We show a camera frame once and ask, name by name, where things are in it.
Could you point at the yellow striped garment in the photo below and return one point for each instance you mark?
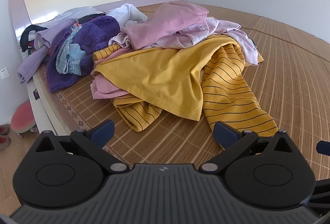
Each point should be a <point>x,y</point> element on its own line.
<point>159,77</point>

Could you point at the red round stool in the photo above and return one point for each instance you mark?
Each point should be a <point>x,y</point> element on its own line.
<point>23,117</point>

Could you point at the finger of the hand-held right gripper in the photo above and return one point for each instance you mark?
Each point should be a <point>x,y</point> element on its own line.
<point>323,147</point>

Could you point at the purple knitted sweater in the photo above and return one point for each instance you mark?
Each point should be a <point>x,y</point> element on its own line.
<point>100,33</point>

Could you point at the yellow striped shirt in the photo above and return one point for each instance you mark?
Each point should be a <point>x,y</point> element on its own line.
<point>232,100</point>

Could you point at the pale pink garment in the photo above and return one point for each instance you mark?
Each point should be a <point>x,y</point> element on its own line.
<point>232,30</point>

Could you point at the white garment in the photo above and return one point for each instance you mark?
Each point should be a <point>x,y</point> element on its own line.
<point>129,14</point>

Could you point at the brown shoe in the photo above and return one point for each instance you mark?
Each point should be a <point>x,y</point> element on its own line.
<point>4,142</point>
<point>4,129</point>

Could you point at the lavender garment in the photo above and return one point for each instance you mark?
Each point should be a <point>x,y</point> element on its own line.
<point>33,64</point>

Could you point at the bamboo bed mat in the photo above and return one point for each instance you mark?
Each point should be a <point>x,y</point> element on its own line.
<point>283,85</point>

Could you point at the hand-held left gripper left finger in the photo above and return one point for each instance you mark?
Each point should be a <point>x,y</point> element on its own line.
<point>104,131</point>

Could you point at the black garment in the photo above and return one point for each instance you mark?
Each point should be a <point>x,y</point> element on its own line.
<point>28,33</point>

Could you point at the white wall socket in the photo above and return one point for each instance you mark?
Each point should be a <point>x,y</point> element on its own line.
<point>4,73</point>

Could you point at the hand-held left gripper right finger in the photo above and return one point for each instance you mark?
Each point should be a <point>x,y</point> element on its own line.
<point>226,135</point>

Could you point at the light blue knitted garment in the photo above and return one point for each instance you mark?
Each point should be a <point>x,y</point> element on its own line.
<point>69,59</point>

